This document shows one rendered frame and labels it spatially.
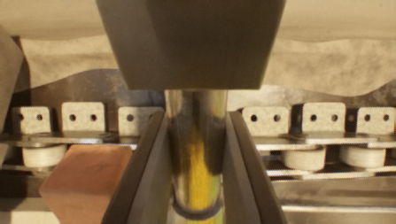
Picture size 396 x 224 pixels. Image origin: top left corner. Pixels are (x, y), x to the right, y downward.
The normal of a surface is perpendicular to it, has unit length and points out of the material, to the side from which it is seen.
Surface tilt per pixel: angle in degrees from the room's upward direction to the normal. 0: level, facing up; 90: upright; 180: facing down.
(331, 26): 0
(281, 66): 22
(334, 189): 0
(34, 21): 0
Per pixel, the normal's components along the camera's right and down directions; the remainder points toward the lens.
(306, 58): 0.02, 0.81
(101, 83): -0.01, 0.10
